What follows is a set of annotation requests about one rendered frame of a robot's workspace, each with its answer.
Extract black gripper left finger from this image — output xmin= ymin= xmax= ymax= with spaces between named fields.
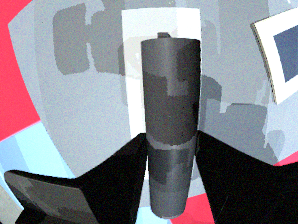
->
xmin=4 ymin=132 xmax=146 ymax=224

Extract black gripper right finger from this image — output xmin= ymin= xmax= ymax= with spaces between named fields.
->
xmin=196 ymin=131 xmax=298 ymax=224

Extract white square tile with dark grey centre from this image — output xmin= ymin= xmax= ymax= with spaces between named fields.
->
xmin=251 ymin=8 xmax=298 ymax=104

